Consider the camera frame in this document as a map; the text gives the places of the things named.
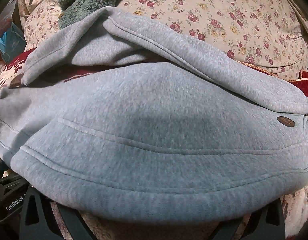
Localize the grey sweatpants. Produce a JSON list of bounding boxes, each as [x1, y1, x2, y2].
[[0, 7, 308, 223]]

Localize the blue plastic bag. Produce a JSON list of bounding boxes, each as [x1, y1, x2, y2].
[[0, 23, 27, 64]]

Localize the red floral plush blanket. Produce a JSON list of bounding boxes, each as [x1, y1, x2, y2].
[[0, 49, 308, 239]]

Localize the floral beige quilt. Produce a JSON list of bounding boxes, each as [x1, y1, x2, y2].
[[22, 0, 308, 80]]

